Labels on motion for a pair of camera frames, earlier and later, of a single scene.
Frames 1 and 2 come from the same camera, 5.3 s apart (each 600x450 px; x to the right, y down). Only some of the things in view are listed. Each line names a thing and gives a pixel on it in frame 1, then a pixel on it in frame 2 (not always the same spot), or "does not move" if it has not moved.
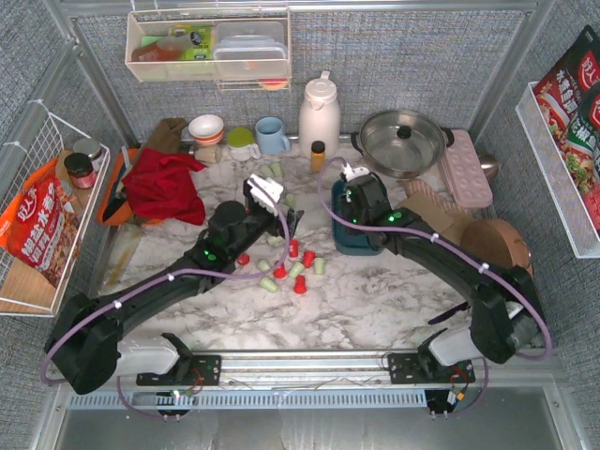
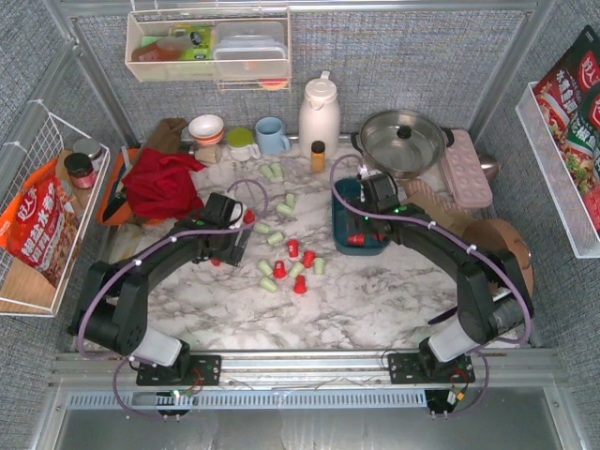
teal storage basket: x=349 y=240 does not move
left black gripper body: x=274 y=220 -> x=232 y=250
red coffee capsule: x=293 y=247 does not move
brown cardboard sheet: x=446 y=222 does not move
